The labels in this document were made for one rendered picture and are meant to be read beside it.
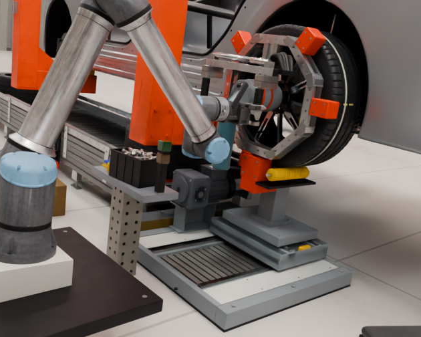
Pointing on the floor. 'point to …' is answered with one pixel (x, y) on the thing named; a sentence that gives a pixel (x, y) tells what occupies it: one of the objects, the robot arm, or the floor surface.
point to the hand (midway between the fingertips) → (260, 105)
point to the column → (124, 230)
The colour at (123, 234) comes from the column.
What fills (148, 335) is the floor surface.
